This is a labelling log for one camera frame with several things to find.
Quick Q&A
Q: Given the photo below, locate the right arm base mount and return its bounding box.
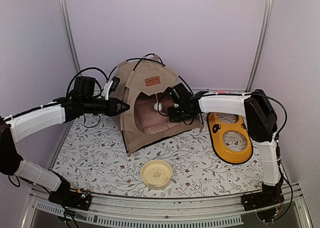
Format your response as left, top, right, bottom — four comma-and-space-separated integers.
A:
240, 191, 285, 223

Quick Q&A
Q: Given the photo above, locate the white pompom tent toy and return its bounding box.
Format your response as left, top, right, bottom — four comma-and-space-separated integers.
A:
154, 94, 163, 112

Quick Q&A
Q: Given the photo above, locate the floral table mat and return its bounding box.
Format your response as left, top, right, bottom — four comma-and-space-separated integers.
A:
52, 115, 272, 198

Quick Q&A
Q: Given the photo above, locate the aluminium frame post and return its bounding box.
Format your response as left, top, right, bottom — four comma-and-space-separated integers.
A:
58, 0, 81, 73
245, 0, 273, 92

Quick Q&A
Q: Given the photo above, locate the left aluminium frame post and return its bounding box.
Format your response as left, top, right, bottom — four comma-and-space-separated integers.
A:
58, 0, 81, 73

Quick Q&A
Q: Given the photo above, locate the cream paw print bowl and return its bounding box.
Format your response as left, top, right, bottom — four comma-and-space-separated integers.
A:
140, 159, 173, 190

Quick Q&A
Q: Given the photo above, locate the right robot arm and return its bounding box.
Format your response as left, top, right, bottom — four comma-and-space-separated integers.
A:
168, 83, 284, 206

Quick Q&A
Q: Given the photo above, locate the yellow double bowl holder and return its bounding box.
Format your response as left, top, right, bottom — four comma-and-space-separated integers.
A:
207, 113, 253, 164

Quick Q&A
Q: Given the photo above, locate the pink checkered cushion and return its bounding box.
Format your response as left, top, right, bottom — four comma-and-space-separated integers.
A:
133, 93, 180, 135

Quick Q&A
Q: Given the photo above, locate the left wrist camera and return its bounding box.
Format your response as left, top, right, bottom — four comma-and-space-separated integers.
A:
101, 76, 121, 100

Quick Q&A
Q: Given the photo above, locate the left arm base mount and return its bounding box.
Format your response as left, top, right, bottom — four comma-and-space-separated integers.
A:
48, 188, 92, 211

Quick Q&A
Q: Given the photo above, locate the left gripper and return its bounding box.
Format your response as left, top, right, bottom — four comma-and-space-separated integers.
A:
82, 97, 130, 116

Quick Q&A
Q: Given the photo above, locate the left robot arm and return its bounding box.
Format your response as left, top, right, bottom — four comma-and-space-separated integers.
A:
0, 76, 130, 205

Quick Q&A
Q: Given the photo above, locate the beige pet tent fabric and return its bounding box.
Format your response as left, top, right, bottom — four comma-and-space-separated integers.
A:
111, 53, 204, 155

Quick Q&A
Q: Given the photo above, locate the pink bowl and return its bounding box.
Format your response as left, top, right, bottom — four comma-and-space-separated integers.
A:
212, 90, 227, 95

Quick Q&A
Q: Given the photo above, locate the right aluminium frame post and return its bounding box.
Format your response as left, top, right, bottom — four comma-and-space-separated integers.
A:
245, 0, 273, 92

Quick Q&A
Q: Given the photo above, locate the front aluminium rail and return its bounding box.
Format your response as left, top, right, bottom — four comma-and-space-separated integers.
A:
21, 183, 315, 227

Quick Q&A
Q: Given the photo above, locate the black tent pole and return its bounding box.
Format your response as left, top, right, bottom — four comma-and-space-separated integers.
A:
119, 54, 151, 156
108, 53, 194, 94

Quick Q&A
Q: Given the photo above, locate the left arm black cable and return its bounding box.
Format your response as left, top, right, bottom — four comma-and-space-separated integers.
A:
65, 67, 110, 98

